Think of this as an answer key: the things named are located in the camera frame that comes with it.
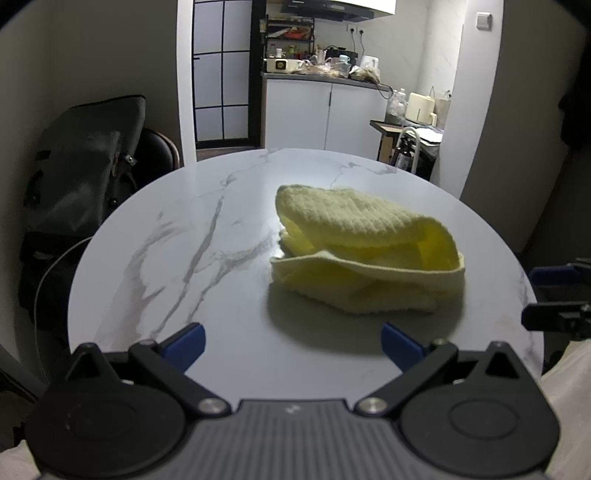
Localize black spice rack shelf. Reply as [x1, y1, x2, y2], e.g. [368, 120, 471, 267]
[260, 15, 315, 60]

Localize black framed glass door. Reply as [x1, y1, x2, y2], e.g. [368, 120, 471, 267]
[192, 1, 266, 149]

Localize range hood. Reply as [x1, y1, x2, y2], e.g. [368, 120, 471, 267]
[281, 0, 375, 22]

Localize wall light switch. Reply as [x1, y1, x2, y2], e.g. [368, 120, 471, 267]
[476, 12, 493, 31]

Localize white metal trolley cart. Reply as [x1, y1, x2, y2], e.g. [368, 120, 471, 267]
[370, 120, 444, 181]

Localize black backpack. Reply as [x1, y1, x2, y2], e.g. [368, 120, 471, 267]
[23, 95, 146, 260]

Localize white kitchen cabinet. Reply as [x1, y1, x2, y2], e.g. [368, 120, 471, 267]
[260, 73, 390, 160]

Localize white electric kettle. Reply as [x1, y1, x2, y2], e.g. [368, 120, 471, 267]
[359, 55, 379, 70]

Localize cream toaster appliance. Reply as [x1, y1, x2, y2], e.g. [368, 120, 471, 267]
[405, 92, 437, 126]

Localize dark wooden chair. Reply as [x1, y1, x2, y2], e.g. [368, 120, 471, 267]
[134, 127, 181, 179]

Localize yellow waffle towel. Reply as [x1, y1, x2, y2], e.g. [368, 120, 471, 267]
[270, 184, 465, 314]

